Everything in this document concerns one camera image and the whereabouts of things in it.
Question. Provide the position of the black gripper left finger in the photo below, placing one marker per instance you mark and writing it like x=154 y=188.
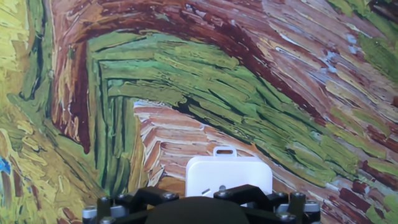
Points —
x=155 y=194

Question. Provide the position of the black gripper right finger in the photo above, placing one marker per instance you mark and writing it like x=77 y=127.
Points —
x=242 y=193

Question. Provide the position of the white four-socket power strip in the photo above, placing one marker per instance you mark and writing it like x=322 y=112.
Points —
x=230 y=174

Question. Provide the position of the painted wheatfield print cloth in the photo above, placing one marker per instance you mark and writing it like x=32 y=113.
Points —
x=186 y=77

